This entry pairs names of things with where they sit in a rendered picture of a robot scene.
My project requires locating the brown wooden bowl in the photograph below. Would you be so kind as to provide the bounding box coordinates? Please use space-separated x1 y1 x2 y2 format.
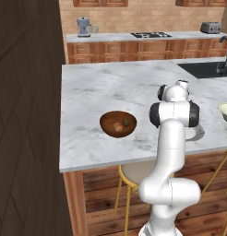
99 110 137 139

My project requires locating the wooden island counter base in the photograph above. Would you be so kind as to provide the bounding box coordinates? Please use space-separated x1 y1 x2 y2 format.
62 148 227 236

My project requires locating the pale green bowl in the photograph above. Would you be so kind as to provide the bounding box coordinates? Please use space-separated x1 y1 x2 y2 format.
217 101 227 124

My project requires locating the pale orange round fruit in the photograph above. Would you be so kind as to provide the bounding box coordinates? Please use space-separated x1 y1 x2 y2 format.
113 122 124 133

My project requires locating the wooden base cupboard run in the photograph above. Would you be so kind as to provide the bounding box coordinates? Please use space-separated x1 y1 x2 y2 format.
66 38 227 65

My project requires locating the black hob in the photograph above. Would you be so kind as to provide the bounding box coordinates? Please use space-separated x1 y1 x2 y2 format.
130 31 173 40

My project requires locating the blue-grey stand mixer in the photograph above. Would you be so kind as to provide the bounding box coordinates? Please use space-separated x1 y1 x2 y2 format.
76 16 92 39

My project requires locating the black sink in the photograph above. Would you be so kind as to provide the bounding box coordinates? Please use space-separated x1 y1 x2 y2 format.
177 61 227 79

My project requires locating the black tap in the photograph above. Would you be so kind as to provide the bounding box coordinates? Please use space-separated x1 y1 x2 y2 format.
216 35 227 77

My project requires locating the grey toaster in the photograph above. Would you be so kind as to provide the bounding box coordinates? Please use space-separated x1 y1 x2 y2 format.
199 21 222 35

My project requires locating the wooden wall cupboard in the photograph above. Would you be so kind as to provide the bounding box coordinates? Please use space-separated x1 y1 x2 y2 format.
72 0 129 8
174 0 227 8

